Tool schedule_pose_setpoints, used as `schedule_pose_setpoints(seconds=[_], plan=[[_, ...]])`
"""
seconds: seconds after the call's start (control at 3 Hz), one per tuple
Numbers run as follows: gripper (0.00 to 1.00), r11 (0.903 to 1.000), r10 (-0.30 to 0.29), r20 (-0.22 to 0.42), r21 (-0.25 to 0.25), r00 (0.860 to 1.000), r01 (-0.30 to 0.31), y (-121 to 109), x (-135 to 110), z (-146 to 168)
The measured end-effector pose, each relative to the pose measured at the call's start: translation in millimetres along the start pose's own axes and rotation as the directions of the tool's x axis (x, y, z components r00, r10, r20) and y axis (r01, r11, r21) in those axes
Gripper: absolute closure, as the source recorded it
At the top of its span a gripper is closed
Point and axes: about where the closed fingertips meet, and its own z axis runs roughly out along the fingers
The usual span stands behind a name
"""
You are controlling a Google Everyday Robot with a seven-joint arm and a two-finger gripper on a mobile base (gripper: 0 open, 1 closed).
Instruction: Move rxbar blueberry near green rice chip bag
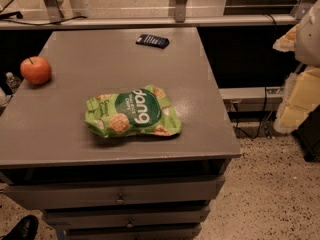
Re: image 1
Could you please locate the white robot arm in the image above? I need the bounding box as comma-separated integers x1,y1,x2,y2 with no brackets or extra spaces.
273,0,320,133

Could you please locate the top grey drawer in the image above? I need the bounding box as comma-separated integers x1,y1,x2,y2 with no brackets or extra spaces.
4,175,225,210

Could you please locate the red apple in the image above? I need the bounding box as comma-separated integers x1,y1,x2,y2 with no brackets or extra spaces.
20,56,52,85

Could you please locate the bottom grey drawer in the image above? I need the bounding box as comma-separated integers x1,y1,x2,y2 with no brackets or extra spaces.
66,223,201,240

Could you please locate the green rice chip bag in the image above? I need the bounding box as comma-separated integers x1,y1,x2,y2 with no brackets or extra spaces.
85,85,182,138

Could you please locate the clear plastic water bottle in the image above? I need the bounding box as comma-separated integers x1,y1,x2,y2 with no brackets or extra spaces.
6,72,21,93

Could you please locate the grey drawer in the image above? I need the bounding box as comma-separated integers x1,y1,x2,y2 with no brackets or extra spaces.
66,223,201,240
44,205,210,229
4,175,225,210

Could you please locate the metal frame rail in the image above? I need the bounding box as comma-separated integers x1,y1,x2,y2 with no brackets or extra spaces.
0,14,298,30

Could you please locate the black cable on rail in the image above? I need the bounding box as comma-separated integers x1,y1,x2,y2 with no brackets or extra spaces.
0,11,88,26

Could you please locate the dark blue rxbar wrapper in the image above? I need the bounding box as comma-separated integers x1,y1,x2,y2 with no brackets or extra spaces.
136,34,170,49

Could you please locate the black shoe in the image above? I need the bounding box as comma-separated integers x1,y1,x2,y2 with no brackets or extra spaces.
1,215,39,240

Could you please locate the middle grey drawer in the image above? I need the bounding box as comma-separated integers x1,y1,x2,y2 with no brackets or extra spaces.
44,205,210,229

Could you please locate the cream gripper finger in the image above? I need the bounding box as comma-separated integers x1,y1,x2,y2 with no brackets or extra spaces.
273,66,320,134
273,24,298,52

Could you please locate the grey drawer cabinet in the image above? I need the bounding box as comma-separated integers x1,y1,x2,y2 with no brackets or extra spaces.
0,28,240,240

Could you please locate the black hanging cable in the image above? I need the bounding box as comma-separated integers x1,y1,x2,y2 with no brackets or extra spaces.
233,13,278,140

